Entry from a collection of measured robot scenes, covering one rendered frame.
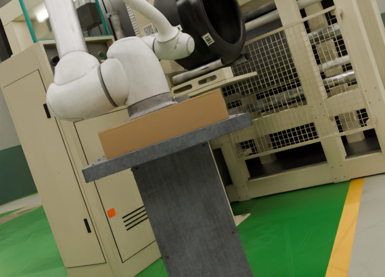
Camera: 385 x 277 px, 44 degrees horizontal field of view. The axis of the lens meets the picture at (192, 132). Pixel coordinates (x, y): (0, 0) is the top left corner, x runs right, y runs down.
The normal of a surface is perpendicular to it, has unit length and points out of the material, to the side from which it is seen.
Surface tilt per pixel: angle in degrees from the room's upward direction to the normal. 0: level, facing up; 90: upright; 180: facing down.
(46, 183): 90
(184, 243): 90
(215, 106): 90
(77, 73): 67
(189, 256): 90
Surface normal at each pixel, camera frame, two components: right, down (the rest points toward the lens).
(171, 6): -0.59, -0.06
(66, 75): -0.33, -0.25
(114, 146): 0.11, 0.00
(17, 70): -0.52, 0.22
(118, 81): -0.17, 0.13
